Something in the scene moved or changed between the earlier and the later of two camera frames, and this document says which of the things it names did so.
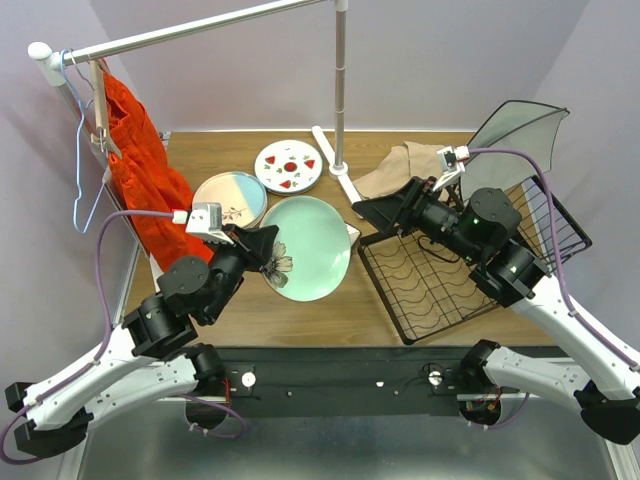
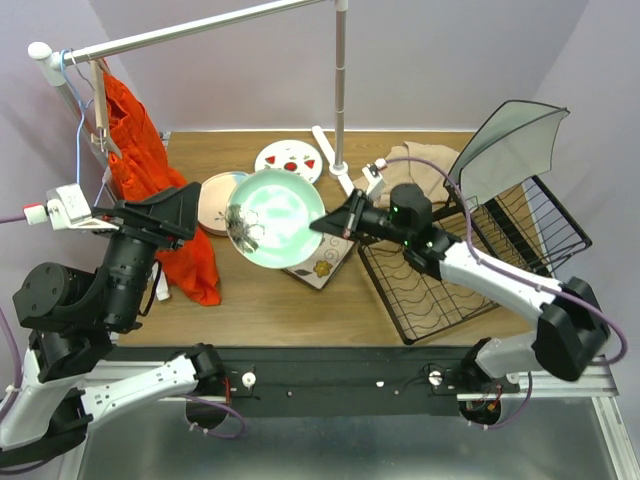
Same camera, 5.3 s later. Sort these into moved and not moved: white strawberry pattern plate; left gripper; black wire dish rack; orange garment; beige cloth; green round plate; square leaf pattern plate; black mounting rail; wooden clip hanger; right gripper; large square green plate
Moved: square leaf pattern plate; green round plate; right gripper; left gripper
Not moved: wooden clip hanger; black wire dish rack; large square green plate; white strawberry pattern plate; black mounting rail; orange garment; beige cloth
